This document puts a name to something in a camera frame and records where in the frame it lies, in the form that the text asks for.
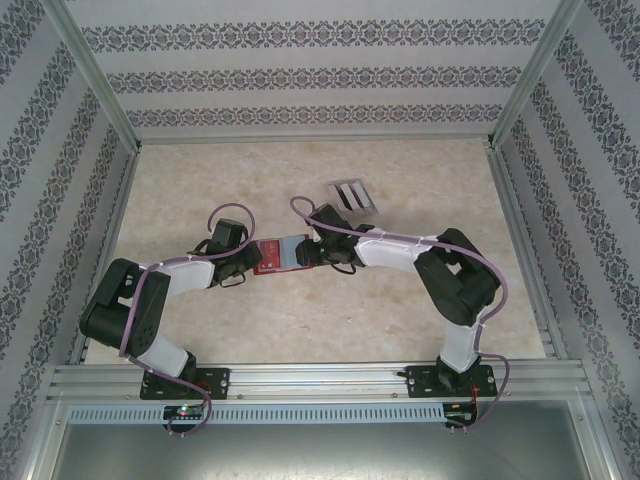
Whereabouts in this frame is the red leather card holder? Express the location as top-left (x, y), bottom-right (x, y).
top-left (252, 233), bottom-right (316, 277)

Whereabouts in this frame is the small circuit board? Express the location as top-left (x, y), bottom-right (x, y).
top-left (163, 403), bottom-right (207, 422)
top-left (443, 407), bottom-right (480, 427)

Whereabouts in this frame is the grey metal sheet panel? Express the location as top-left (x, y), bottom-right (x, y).
top-left (47, 423), bottom-right (596, 480)

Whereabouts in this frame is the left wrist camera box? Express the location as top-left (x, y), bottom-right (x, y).
top-left (208, 218), bottom-right (250, 251)

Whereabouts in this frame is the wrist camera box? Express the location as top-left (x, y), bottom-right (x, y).
top-left (308, 202), bottom-right (351, 236)
top-left (208, 218), bottom-right (250, 251)

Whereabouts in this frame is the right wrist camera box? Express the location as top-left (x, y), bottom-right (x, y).
top-left (308, 202), bottom-right (351, 236)

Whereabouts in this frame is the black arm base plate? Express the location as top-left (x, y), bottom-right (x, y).
top-left (141, 366), bottom-right (232, 402)
top-left (405, 364), bottom-right (499, 400)

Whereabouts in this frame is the wide aluminium mounting rail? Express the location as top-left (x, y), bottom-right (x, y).
top-left (47, 363), bottom-right (596, 404)

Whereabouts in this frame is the aluminium table edge rail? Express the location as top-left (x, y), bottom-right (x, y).
top-left (487, 147), bottom-right (569, 361)
top-left (67, 147), bottom-right (141, 366)

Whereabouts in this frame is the purple cable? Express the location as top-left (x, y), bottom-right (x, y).
top-left (117, 201), bottom-right (259, 439)
top-left (289, 195), bottom-right (511, 434)

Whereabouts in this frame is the slotted grey cable duct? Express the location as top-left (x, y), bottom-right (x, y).
top-left (66, 403), bottom-right (447, 426)

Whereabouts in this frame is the aluminium frame post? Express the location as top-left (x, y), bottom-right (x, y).
top-left (569, 399), bottom-right (629, 480)
top-left (12, 392), bottom-right (69, 480)
top-left (47, 0), bottom-right (144, 154)
top-left (487, 0), bottom-right (586, 151)

